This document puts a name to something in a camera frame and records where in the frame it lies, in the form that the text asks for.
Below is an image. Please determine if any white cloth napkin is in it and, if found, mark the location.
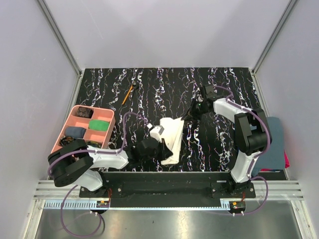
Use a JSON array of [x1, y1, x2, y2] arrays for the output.
[[160, 118, 184, 165]]

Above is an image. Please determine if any pink compartment tray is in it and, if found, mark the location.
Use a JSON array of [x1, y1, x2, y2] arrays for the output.
[[51, 105, 116, 153]]

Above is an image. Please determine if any orange handled utensil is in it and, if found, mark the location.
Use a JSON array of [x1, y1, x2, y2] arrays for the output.
[[122, 85, 133, 105]]

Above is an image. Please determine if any green cloth in tray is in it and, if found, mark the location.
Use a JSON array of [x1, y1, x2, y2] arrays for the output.
[[88, 119, 110, 131]]

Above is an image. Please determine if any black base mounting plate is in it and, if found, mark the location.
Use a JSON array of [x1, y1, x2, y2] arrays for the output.
[[79, 172, 256, 209]]

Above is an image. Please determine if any blue folded cloth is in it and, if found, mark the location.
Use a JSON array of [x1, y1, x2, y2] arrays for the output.
[[252, 117, 286, 177]]

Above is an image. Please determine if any black handled utensil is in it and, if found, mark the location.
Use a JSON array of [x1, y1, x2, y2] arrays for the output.
[[129, 81, 140, 98]]

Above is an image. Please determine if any magenta cloth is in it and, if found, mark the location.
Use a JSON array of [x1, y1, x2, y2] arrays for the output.
[[284, 152, 290, 168]]

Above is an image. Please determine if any dark patterned cloth in tray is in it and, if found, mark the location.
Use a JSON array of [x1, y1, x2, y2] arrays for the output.
[[75, 106, 94, 119]]

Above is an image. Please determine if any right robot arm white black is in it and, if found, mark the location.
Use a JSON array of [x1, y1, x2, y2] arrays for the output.
[[182, 85, 272, 198]]

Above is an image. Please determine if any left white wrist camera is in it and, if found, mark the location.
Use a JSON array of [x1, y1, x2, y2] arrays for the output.
[[147, 123, 164, 142]]

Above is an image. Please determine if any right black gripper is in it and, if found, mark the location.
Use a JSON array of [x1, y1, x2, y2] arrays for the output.
[[181, 98, 209, 121]]

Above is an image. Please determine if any grey blue cloth in tray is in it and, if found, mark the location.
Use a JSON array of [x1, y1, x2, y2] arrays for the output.
[[65, 126, 86, 138]]

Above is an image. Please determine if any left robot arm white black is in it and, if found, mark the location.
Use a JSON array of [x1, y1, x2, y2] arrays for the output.
[[48, 137, 173, 197]]

